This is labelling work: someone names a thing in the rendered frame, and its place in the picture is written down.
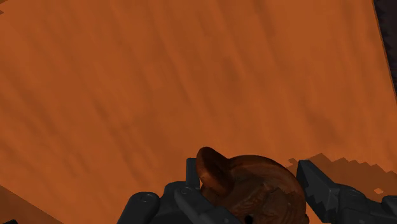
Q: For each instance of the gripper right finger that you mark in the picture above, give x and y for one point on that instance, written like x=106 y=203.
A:
x=325 y=192

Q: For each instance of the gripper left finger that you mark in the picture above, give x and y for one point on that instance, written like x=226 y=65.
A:
x=183 y=201

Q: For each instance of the brown animal figure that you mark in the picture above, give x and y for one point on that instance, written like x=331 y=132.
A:
x=251 y=189

